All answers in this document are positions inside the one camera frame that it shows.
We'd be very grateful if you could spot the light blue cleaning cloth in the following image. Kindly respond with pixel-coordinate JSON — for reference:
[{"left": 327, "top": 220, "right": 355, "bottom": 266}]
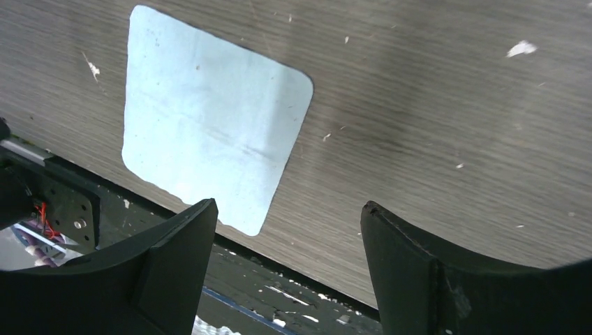
[{"left": 121, "top": 5, "right": 313, "bottom": 237}]

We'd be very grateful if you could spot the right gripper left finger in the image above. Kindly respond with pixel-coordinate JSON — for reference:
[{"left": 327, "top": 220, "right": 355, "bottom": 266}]
[{"left": 1, "top": 199, "right": 218, "bottom": 334}]

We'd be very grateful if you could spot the white slotted cable duct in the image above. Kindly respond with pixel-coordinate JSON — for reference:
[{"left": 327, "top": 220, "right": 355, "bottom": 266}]
[{"left": 191, "top": 315, "right": 241, "bottom": 335}]

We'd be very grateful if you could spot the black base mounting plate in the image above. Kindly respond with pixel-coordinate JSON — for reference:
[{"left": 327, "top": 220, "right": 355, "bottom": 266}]
[{"left": 1, "top": 139, "right": 382, "bottom": 334}]

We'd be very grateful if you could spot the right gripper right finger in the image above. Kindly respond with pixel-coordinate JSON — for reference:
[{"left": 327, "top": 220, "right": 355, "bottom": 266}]
[{"left": 360, "top": 201, "right": 591, "bottom": 334}]

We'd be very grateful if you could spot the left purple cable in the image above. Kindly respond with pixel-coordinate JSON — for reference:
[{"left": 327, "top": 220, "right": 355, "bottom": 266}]
[{"left": 13, "top": 221, "right": 71, "bottom": 269}]

